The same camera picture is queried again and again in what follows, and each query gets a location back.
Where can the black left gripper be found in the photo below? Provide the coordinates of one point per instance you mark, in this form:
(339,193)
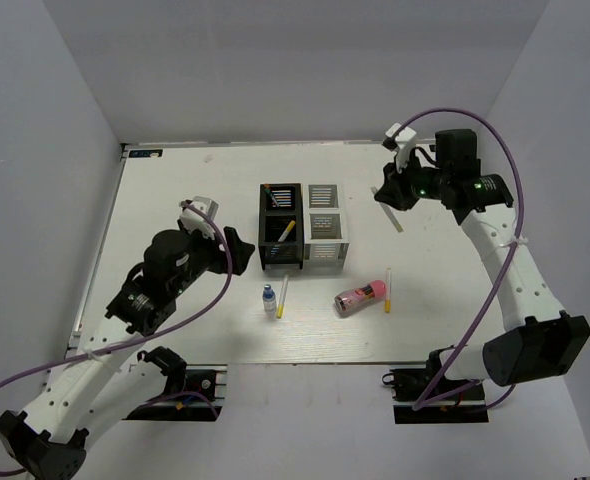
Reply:
(240,251)

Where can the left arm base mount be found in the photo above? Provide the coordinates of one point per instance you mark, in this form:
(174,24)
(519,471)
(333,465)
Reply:
(202,399)

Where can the pale yellow capped white marker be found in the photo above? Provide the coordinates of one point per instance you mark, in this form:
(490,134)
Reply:
(391,217)

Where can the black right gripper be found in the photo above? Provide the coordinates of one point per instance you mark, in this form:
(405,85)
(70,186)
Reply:
(393,191)

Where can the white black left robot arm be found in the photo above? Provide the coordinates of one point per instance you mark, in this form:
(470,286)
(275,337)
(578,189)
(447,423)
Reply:
(50,437)

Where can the white slotted pen holder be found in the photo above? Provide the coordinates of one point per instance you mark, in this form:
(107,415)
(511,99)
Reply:
(326,230)

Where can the pink capped glue bottle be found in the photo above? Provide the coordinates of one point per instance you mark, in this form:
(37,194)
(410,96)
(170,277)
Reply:
(352,300)

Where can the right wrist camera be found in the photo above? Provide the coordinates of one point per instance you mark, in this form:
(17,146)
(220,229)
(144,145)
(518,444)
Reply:
(400,140)

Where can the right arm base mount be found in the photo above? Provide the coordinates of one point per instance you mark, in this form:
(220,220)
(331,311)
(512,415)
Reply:
(457,398)

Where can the left blue corner label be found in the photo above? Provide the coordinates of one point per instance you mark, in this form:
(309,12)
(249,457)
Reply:
(145,153)

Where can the small blue capped bottle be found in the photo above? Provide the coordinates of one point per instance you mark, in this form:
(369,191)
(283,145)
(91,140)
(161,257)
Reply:
(269,300)

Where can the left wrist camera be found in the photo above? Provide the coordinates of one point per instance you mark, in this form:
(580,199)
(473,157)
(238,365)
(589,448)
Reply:
(198,214)

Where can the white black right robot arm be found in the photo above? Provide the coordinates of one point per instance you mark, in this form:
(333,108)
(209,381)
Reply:
(540,339)

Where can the black slotted pen holder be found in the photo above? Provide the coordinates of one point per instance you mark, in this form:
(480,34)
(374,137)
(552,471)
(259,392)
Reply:
(273,221)

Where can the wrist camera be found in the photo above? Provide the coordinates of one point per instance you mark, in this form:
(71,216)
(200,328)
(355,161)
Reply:
(198,214)
(400,140)

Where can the orange capped white marker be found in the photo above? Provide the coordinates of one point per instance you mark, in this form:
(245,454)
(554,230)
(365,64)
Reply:
(388,285)

